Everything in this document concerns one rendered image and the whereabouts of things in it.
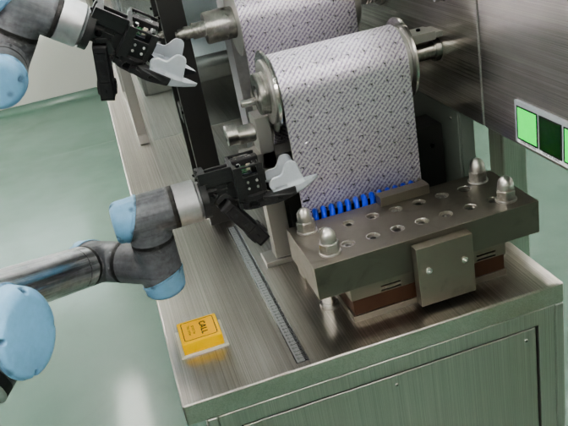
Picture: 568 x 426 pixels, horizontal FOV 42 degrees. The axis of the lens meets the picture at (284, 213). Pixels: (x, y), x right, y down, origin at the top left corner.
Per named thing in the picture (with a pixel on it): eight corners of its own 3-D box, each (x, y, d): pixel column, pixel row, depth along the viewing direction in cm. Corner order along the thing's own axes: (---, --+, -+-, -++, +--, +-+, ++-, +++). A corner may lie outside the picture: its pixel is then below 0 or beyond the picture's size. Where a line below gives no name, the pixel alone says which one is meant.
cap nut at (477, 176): (463, 179, 136) (461, 157, 134) (482, 174, 136) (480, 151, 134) (473, 186, 132) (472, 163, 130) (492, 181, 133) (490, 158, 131)
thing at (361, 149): (303, 217, 136) (286, 122, 128) (420, 183, 140) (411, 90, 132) (304, 218, 135) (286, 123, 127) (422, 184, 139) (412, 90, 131)
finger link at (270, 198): (297, 188, 128) (248, 202, 126) (299, 197, 128) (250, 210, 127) (290, 179, 132) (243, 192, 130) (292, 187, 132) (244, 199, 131)
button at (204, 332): (178, 335, 130) (176, 324, 129) (217, 323, 131) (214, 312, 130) (185, 357, 124) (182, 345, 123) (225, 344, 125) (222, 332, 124)
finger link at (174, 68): (206, 71, 127) (157, 46, 124) (192, 98, 130) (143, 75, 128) (208, 62, 130) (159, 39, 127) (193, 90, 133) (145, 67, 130)
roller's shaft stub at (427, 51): (399, 66, 138) (396, 43, 136) (433, 57, 139) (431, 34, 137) (408, 71, 134) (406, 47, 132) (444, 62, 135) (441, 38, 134)
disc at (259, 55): (255, 90, 141) (253, 32, 128) (258, 89, 141) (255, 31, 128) (280, 149, 133) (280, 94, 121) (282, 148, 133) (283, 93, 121)
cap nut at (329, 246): (316, 250, 122) (312, 226, 120) (336, 244, 122) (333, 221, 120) (323, 260, 118) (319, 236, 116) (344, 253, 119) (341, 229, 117)
